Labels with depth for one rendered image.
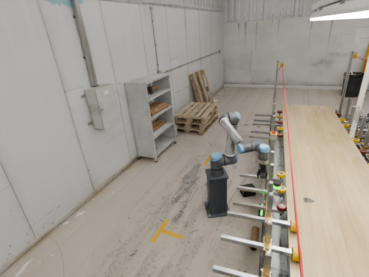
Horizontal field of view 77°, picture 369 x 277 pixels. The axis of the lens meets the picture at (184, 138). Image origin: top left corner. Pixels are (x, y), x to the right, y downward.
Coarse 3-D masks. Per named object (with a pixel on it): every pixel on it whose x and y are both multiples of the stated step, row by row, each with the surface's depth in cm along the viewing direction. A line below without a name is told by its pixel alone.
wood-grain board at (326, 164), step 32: (320, 128) 332; (288, 160) 260; (320, 160) 256; (352, 160) 251; (288, 192) 212; (320, 192) 209; (352, 192) 206; (320, 224) 176; (352, 224) 174; (320, 256) 153; (352, 256) 151
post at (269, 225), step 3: (267, 222) 152; (270, 222) 151; (267, 225) 152; (270, 225) 151; (267, 228) 152; (270, 228) 152; (267, 231) 154; (270, 231) 153; (267, 234) 155; (270, 234) 154; (267, 237) 156; (270, 237) 155; (267, 240) 157; (270, 240) 156; (264, 258) 165
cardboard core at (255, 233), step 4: (252, 228) 285; (256, 228) 281; (252, 232) 277; (256, 232) 276; (252, 236) 272; (256, 236) 271; (252, 240) 266; (256, 240) 266; (252, 248) 264; (256, 248) 259
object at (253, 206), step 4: (236, 204) 211; (240, 204) 210; (244, 204) 208; (248, 204) 207; (252, 204) 207; (256, 204) 206; (256, 208) 205; (260, 208) 204; (264, 208) 202; (272, 208) 201; (276, 208) 200; (276, 212) 200; (280, 212) 198
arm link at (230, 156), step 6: (228, 114) 256; (234, 114) 257; (234, 120) 258; (240, 120) 262; (234, 126) 263; (228, 138) 275; (228, 144) 279; (234, 144) 279; (228, 150) 284; (234, 150) 287; (228, 156) 286; (234, 156) 288; (228, 162) 290; (234, 162) 292
